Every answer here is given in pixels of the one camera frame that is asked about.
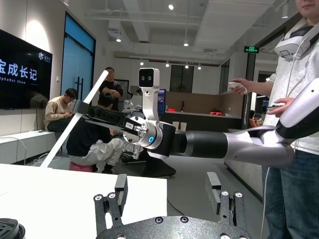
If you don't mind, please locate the white table cloth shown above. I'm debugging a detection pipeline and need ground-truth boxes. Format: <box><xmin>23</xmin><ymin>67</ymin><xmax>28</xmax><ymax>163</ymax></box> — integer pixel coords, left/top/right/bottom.
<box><xmin>0</xmin><ymin>163</ymin><xmax>168</xmax><ymax>239</ymax></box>

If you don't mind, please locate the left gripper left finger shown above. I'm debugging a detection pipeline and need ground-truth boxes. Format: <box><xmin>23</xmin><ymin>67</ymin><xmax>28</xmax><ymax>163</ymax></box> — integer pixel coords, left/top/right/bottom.
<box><xmin>93</xmin><ymin>173</ymin><xmax>129</xmax><ymax>235</ymax></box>

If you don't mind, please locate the white hand controller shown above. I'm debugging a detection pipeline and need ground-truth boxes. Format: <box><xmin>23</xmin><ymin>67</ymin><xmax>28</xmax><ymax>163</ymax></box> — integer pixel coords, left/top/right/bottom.
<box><xmin>227</xmin><ymin>81</ymin><xmax>248</xmax><ymax>95</ymax></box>

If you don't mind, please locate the person's left hand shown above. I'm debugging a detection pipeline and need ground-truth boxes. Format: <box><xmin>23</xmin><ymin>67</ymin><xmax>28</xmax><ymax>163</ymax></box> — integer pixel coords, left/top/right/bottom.
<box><xmin>267</xmin><ymin>97</ymin><xmax>295</xmax><ymax>118</ymax></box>

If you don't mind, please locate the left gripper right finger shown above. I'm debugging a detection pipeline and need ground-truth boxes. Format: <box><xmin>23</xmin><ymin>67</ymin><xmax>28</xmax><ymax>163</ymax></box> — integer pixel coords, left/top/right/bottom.
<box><xmin>205</xmin><ymin>171</ymin><xmax>248</xmax><ymax>229</ymax></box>

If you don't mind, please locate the white and black headset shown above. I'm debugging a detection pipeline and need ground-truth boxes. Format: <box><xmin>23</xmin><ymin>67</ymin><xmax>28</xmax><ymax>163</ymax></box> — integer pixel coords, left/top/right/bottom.
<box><xmin>274</xmin><ymin>24</ymin><xmax>319</xmax><ymax>60</ymax></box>

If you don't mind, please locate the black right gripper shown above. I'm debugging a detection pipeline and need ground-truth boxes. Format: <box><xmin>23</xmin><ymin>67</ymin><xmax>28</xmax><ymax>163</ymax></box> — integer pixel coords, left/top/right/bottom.
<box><xmin>72</xmin><ymin>100</ymin><xmax>148</xmax><ymax>137</ymax></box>

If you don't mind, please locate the person with headset at neck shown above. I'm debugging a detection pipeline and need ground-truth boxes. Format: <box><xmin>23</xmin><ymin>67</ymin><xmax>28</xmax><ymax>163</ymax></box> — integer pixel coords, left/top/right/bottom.
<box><xmin>228</xmin><ymin>0</ymin><xmax>319</xmax><ymax>239</ymax></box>

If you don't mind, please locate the blue glass door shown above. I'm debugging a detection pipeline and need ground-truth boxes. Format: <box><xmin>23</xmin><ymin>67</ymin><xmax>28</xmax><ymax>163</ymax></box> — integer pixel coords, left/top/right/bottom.
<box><xmin>60</xmin><ymin>11</ymin><xmax>97</xmax><ymax>105</ymax></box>

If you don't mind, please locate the long white low cabinet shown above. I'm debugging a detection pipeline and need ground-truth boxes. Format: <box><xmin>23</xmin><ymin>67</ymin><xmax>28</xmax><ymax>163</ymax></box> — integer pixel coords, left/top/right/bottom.
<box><xmin>0</xmin><ymin>130</ymin><xmax>57</xmax><ymax>165</ymax></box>

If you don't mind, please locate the standing person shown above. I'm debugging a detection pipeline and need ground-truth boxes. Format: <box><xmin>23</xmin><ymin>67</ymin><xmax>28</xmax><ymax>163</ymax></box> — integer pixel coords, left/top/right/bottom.
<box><xmin>99</xmin><ymin>66</ymin><xmax>124</xmax><ymax>112</ymax></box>

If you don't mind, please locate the dark kitchen counter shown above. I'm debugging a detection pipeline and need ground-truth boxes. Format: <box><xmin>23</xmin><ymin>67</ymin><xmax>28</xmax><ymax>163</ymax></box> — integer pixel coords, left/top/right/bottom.
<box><xmin>163</xmin><ymin>110</ymin><xmax>243</xmax><ymax>133</ymax></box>

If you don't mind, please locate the person's right hand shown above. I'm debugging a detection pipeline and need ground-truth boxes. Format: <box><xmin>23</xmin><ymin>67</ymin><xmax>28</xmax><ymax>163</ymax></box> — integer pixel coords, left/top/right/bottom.
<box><xmin>230</xmin><ymin>78</ymin><xmax>250</xmax><ymax>95</ymax></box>

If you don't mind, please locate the crouching person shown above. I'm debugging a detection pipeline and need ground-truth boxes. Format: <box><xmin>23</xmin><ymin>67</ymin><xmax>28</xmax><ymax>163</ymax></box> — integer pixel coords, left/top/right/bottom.
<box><xmin>65</xmin><ymin>92</ymin><xmax>124</xmax><ymax>174</ymax></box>

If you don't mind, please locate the green exit sign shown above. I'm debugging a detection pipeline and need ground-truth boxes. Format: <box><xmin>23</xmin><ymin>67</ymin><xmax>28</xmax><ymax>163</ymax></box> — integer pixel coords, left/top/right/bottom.
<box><xmin>243</xmin><ymin>45</ymin><xmax>260</xmax><ymax>54</ymax></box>

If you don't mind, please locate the distant seated person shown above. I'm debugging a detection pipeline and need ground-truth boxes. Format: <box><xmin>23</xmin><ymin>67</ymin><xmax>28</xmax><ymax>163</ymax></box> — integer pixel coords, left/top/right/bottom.
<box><xmin>248</xmin><ymin>110</ymin><xmax>264</xmax><ymax>128</ymax></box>

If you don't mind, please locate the thin white headset cable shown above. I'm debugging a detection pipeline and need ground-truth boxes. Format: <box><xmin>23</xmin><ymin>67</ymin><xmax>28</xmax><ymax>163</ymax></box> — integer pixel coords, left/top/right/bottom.
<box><xmin>260</xmin><ymin>39</ymin><xmax>310</xmax><ymax>239</ymax></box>

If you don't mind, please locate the black robot stand base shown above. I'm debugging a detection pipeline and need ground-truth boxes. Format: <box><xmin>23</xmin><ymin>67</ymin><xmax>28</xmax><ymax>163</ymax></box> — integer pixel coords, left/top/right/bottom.
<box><xmin>119</xmin><ymin>148</ymin><xmax>176</xmax><ymax>178</ymax></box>

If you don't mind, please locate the pink stool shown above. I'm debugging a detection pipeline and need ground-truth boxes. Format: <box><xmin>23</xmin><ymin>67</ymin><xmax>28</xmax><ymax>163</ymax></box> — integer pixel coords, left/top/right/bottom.
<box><xmin>69</xmin><ymin>161</ymin><xmax>94</xmax><ymax>173</ymax></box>

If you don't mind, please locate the large black wall screen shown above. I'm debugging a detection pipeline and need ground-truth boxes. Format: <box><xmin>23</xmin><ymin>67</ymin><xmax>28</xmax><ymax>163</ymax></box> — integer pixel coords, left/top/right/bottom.
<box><xmin>0</xmin><ymin>29</ymin><xmax>53</xmax><ymax>111</ymax></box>

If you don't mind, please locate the long white stick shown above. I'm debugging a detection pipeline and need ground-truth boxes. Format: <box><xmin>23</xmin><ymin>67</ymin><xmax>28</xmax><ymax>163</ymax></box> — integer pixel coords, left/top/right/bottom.
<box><xmin>39</xmin><ymin>70</ymin><xmax>110</xmax><ymax>168</ymax></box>

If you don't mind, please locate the upright computer monitor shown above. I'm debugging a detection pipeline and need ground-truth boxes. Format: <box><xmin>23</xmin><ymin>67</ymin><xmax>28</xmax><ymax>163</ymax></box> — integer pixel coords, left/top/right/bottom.
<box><xmin>157</xmin><ymin>89</ymin><xmax>167</xmax><ymax>116</ymax></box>

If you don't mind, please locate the round black object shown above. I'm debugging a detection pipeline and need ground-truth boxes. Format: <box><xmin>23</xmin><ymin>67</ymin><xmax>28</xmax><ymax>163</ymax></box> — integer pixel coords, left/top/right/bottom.
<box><xmin>0</xmin><ymin>218</ymin><xmax>26</xmax><ymax>239</ymax></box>

